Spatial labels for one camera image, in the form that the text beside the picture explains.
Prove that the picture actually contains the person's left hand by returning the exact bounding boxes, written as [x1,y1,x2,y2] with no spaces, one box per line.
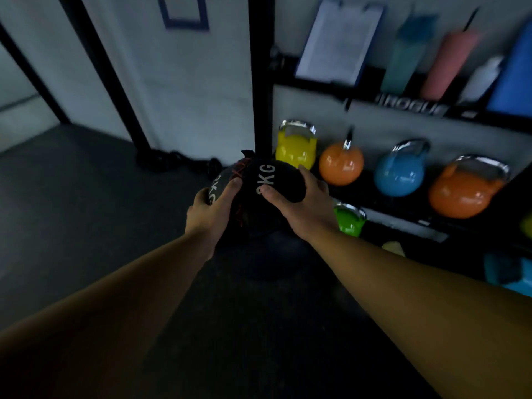
[185,177,244,256]

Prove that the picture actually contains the person's right hand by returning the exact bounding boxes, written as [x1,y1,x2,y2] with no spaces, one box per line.
[259,165,340,243]

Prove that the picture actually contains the black medicine ball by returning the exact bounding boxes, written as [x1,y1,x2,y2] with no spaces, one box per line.
[207,150,308,245]

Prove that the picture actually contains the person's left forearm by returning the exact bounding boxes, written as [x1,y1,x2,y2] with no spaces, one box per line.
[0,231,218,399]

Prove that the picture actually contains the person's right forearm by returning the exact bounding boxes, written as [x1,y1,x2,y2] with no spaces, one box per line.
[307,227,532,399]

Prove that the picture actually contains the small orange kettlebell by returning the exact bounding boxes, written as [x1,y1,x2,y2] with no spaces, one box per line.
[319,128,365,187]

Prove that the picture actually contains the green kettlebell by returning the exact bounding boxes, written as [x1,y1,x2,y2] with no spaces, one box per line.
[333,202,367,238]

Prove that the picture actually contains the blue kettlebell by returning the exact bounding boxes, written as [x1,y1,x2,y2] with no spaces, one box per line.
[373,139,431,198]

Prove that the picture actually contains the black metal storage rack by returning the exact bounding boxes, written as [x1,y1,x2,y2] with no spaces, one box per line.
[248,0,532,287]

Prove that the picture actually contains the pale yellow kettlebell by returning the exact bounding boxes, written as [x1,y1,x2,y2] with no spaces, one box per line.
[381,240,406,258]

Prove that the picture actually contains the clipboard with paper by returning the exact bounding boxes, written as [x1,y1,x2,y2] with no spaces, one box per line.
[295,0,385,87]

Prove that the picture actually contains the black slanted metal beam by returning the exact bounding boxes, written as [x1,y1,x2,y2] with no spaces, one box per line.
[56,0,154,159]

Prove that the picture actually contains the large orange kettlebell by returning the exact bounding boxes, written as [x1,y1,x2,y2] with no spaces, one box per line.
[428,154,511,220]

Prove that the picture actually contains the teal water bottle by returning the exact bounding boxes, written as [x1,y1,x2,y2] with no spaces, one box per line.
[380,14,439,96]

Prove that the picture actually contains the pink tumbler with straw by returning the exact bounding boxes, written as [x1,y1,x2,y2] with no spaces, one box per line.
[419,7,484,103]

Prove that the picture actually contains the white squeeze bottle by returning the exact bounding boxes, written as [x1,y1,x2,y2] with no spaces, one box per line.
[457,55,506,105]

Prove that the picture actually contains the teal kettlebell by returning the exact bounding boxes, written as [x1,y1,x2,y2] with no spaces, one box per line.
[483,251,532,298]

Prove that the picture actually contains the black coiled rope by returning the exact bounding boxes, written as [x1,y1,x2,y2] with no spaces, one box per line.
[136,149,226,177]

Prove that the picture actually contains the blue framed wall poster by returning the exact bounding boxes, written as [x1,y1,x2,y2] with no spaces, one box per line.
[157,0,210,31]

